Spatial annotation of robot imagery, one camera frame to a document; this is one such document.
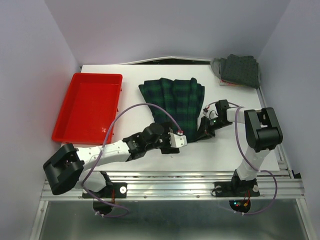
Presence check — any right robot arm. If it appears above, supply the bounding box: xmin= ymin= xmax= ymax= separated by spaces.
xmin=195 ymin=99 xmax=283 ymax=195

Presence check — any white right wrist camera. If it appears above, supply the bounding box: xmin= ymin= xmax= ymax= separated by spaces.
xmin=202 ymin=105 xmax=217 ymax=120

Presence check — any folded pink patterned skirt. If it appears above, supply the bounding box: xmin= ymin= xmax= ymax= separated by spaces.
xmin=219 ymin=79 xmax=245 ymax=87

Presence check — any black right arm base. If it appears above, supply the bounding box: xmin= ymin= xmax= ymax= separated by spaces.
xmin=211 ymin=181 xmax=260 ymax=198

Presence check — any green plaid skirt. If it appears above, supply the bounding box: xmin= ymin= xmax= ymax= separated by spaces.
xmin=138 ymin=77 xmax=205 ymax=143

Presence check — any grey dotted skirt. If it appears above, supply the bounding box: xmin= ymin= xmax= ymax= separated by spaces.
xmin=220 ymin=54 xmax=260 ymax=89

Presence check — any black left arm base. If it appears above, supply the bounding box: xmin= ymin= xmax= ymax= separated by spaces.
xmin=87 ymin=182 xmax=127 ymax=199

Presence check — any folded light grey skirt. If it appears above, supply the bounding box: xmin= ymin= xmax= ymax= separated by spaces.
xmin=210 ymin=57 xmax=227 ymax=79

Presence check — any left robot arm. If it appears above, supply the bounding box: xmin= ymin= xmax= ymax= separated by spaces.
xmin=43 ymin=123 xmax=187 ymax=197

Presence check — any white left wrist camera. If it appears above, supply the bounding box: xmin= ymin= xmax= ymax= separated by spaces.
xmin=168 ymin=132 xmax=188 ymax=148

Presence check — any aluminium frame rail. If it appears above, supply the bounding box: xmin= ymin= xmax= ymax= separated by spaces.
xmin=39 ymin=170 xmax=306 ymax=201

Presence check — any red plastic tray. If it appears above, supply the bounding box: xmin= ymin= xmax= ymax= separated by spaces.
xmin=51 ymin=72 xmax=123 ymax=145

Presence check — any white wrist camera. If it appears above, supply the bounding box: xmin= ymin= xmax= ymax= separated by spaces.
xmin=202 ymin=105 xmax=217 ymax=120
xmin=168 ymin=132 xmax=188 ymax=148

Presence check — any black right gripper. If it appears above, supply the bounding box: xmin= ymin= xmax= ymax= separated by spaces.
xmin=192 ymin=115 xmax=232 ymax=141

